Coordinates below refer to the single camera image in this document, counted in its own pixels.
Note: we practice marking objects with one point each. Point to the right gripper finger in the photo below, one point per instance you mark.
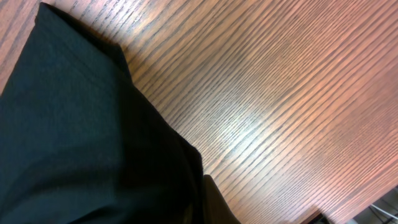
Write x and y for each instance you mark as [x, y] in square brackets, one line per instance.
[215, 208]

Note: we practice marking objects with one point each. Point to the black t-shirt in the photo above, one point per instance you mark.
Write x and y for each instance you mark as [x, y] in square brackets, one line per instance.
[81, 144]

